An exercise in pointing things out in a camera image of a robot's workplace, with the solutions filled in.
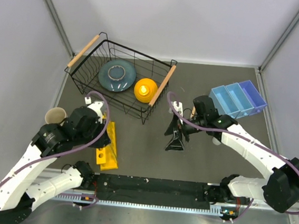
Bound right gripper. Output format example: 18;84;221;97
163;112;207;154

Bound glass test tube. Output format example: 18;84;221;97
108;129;117;161

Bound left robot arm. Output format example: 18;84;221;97
0;101;111;224

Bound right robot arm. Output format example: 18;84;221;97
165;92;299;215

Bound yellow test tube rack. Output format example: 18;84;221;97
96;121;118;171

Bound wooden test tube clamp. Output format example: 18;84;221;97
190;106;196;119

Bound white plastic funnel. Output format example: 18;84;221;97
212;137;221;145

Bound beige ceramic mug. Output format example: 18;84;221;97
44;107;67;126

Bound yellow ribbed funnel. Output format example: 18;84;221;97
133;78;158;103

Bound light blue bin left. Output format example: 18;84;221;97
209;85;239;119

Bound light blue bin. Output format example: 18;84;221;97
226;83;254;118
209;85;239;119

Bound blue ceramic plate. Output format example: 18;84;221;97
98;60;137;92

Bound light blue bin middle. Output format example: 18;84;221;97
226;83;254;118

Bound purple blue bin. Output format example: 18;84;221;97
239;80;267;115

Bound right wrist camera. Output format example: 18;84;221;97
169;101;184;117

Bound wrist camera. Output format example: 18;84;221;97
169;101;184;117
84;97;104;123

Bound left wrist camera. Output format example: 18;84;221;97
84;97;104;123

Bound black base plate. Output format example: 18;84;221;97
83;173;225;210

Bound cable duct rail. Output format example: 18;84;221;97
52;191;244;218

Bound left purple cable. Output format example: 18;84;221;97
0;82;113;224

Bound purple cable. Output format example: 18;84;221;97
0;82;113;224
156;91;299;216

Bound black wire dish basket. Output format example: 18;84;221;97
65;32;178;123

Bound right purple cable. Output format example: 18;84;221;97
156;91;299;216

